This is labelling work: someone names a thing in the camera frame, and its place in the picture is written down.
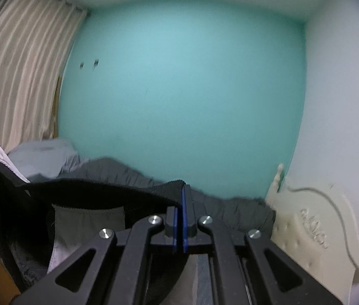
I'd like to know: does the grey jacket with black hem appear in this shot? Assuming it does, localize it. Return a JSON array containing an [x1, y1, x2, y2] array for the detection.
[[0, 130, 188, 285]]

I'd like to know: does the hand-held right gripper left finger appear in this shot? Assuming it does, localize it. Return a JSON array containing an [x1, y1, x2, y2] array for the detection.
[[14, 206, 180, 305]]

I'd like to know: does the dark grey quilt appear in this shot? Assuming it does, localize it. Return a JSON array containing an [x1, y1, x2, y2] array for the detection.
[[62, 157, 277, 239]]

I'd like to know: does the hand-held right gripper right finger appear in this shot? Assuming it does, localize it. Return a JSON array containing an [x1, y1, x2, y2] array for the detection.
[[181, 184, 343, 305]]

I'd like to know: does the cream tufted headboard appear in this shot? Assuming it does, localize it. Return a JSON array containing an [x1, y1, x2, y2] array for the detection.
[[267, 163, 359, 304]]

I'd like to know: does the wooden trim strip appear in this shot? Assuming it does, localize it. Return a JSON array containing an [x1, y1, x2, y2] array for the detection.
[[52, 75, 62, 141]]

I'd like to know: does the beige curtain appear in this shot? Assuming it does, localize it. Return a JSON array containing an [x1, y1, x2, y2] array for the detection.
[[0, 0, 88, 153]]

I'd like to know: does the light grey cloth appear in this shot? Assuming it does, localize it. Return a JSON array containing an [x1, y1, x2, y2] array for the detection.
[[8, 139, 81, 181]]

